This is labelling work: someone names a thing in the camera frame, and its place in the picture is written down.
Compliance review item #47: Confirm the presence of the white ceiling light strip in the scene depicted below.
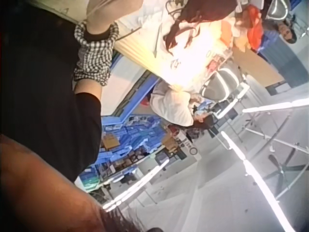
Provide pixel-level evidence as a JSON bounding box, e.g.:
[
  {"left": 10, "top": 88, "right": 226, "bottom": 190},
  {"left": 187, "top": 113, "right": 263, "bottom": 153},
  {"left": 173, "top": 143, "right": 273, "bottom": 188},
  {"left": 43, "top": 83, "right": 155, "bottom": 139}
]
[
  {"left": 242, "top": 98, "right": 309, "bottom": 115},
  {"left": 102, "top": 159, "right": 170, "bottom": 211},
  {"left": 221, "top": 131, "right": 287, "bottom": 219}
]

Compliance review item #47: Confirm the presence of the black wrist band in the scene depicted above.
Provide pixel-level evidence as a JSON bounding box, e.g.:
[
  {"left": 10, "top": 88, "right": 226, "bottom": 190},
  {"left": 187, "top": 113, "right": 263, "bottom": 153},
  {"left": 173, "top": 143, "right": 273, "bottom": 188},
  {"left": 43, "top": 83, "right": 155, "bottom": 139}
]
[{"left": 83, "top": 23, "right": 114, "bottom": 44}]

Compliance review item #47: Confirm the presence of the light wooden table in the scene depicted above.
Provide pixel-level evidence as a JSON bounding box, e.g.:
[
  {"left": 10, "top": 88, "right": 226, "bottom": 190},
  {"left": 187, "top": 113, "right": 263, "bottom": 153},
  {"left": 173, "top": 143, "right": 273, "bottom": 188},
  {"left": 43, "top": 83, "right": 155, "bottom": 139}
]
[{"left": 113, "top": 20, "right": 174, "bottom": 84}]

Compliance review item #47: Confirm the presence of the person's right hand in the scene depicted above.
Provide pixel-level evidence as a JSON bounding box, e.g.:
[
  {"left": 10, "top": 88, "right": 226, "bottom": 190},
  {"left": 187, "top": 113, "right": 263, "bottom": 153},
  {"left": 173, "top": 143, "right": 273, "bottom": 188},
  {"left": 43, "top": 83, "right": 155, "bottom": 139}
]
[{"left": 86, "top": 0, "right": 146, "bottom": 35}]

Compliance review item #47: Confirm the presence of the grey mesh office chair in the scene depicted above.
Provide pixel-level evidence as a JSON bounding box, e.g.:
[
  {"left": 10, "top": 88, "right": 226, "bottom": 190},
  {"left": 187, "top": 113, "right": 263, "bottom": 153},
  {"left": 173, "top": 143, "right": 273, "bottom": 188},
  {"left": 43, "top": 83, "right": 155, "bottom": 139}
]
[{"left": 199, "top": 67, "right": 251, "bottom": 119}]

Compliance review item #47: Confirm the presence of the dark ceiling fan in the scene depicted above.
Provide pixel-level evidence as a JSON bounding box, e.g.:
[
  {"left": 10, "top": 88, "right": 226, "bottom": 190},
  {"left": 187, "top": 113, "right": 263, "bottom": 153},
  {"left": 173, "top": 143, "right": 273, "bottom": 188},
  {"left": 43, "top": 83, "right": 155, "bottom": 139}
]
[{"left": 267, "top": 154, "right": 309, "bottom": 195}]

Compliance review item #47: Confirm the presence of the shelf of blue boxes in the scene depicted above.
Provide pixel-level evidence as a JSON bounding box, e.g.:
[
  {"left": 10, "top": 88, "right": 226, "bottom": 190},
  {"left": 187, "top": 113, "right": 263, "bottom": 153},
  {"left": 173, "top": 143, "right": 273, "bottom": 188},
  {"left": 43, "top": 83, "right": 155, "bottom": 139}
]
[{"left": 76, "top": 112, "right": 202, "bottom": 194}]

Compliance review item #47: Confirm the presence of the orange bag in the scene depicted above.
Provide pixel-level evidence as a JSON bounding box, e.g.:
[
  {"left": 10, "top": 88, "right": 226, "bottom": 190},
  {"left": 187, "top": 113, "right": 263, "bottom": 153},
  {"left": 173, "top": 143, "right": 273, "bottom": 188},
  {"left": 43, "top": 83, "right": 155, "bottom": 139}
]
[{"left": 238, "top": 4, "right": 264, "bottom": 52}]

